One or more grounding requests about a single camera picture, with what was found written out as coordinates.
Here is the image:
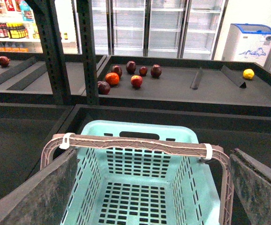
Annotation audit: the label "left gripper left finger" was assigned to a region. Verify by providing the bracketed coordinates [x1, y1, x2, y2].
[0, 150, 77, 225]

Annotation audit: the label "yellow lemon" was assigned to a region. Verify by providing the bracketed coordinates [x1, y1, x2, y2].
[242, 68, 255, 80]

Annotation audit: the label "brown basket handle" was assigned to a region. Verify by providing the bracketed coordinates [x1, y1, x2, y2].
[40, 133, 234, 225]

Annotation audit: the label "black perforated rack post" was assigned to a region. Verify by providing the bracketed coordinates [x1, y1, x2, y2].
[76, 0, 99, 105]
[26, 0, 71, 105]

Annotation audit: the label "glass door display fridge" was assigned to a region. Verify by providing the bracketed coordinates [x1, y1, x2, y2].
[92, 0, 227, 60]

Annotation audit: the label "small dark red apple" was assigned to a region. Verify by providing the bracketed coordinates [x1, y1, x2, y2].
[139, 66, 148, 76]

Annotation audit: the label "dark apple far left shelf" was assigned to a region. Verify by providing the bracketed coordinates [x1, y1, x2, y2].
[0, 56, 10, 68]

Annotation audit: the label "teal plastic shopping basket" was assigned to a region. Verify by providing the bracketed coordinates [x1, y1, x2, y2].
[59, 120, 221, 225]

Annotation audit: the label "grocery shelf with bottles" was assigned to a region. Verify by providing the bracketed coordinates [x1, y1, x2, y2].
[0, 0, 79, 54]

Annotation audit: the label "black upper produce tray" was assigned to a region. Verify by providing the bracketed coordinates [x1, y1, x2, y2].
[97, 56, 271, 117]

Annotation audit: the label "orange fruit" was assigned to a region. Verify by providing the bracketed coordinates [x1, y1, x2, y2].
[105, 72, 120, 86]

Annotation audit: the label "black triangular divider right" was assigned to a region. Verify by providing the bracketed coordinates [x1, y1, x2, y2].
[220, 65, 247, 89]

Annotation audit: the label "white blue chest freezer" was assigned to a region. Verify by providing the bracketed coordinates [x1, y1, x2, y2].
[222, 23, 271, 66]

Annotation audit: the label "dark red apple back right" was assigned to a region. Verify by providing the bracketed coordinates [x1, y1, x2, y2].
[150, 64, 162, 78]

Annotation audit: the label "black divider strip left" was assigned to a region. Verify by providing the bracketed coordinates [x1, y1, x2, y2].
[190, 67, 204, 90]

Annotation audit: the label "black perforated rack post left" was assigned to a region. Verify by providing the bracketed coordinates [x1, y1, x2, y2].
[26, 0, 71, 105]

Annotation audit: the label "dark red apple front left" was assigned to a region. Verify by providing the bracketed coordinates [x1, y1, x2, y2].
[97, 81, 111, 95]

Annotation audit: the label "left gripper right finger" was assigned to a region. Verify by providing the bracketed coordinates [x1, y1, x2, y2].
[229, 149, 271, 225]

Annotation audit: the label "dark red apple behind orange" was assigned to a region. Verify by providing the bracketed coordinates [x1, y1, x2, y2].
[111, 65, 123, 78]

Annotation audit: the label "red yellow apple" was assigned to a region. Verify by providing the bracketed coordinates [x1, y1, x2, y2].
[131, 75, 143, 88]

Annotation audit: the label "black left upper tray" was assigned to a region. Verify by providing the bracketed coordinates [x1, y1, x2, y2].
[0, 51, 108, 104]

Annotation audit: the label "dark red apple back centre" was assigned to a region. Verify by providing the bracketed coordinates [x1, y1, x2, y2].
[126, 61, 136, 75]

